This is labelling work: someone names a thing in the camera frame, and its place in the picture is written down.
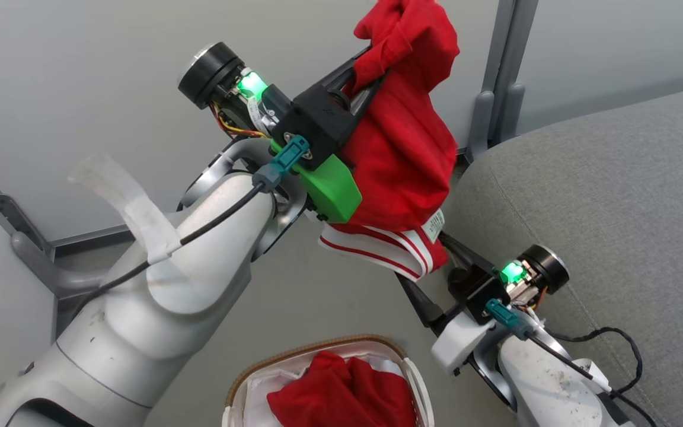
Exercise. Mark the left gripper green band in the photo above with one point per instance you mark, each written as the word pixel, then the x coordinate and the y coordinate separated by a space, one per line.
pixel 324 127

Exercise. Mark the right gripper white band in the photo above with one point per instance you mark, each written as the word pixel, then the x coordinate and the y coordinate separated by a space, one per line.
pixel 484 290

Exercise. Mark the red jersey with white trim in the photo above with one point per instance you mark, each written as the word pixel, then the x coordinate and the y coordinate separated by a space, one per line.
pixel 404 154

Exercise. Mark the plain red garment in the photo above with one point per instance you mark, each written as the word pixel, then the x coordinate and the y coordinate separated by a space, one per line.
pixel 341 394

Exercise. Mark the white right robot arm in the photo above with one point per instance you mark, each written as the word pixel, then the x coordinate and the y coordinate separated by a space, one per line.
pixel 546 385

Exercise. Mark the white laundry basket brown rim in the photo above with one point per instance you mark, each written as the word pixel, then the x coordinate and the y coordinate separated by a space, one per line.
pixel 241 385

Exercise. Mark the small white tape strip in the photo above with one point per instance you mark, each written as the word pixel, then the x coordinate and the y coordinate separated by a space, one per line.
pixel 593 373

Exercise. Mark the grey fabric sofa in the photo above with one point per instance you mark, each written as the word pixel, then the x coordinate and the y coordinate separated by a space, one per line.
pixel 614 207

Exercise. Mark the translucent white tape strip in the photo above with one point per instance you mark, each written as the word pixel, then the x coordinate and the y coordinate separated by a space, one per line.
pixel 134 204

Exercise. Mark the grey double partition post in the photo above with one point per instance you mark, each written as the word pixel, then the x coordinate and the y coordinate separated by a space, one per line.
pixel 504 77

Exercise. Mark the grey partition base rail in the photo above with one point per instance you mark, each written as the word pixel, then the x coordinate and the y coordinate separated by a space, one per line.
pixel 92 236

